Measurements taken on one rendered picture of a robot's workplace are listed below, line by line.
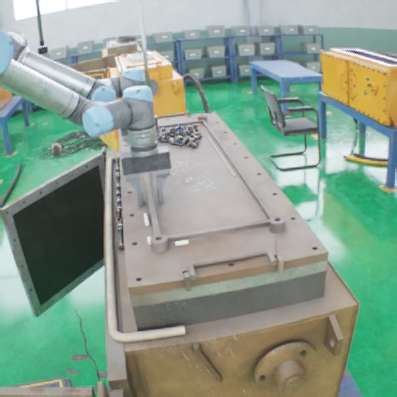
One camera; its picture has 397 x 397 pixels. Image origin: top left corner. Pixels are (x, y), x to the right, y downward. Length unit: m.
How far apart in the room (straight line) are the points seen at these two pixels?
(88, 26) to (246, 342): 9.71
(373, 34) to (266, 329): 11.76
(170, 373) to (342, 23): 11.33
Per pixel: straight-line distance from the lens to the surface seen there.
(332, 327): 1.07
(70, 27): 10.44
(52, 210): 2.03
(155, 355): 1.02
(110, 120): 1.12
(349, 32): 12.10
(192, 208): 1.25
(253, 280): 1.01
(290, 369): 1.06
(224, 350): 1.04
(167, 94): 3.91
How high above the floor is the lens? 1.92
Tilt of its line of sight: 26 degrees down
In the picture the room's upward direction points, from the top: 6 degrees counter-clockwise
